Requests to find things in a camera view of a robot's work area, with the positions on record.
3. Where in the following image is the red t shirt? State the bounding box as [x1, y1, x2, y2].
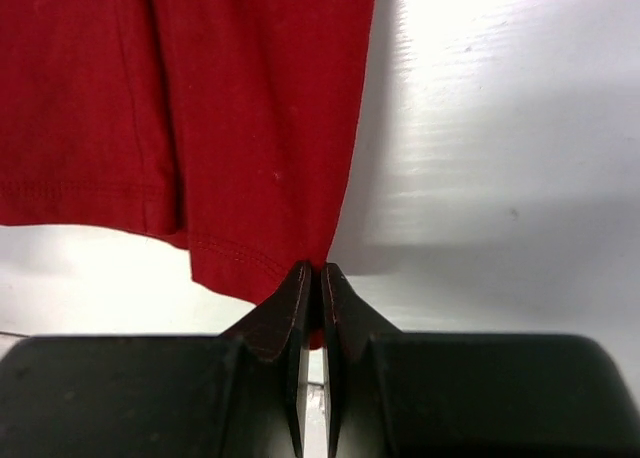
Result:
[0, 0, 379, 352]

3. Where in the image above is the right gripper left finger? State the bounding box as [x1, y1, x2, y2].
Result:
[1, 262, 313, 457]

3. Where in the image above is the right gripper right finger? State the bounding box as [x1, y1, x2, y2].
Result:
[320, 264, 639, 457]

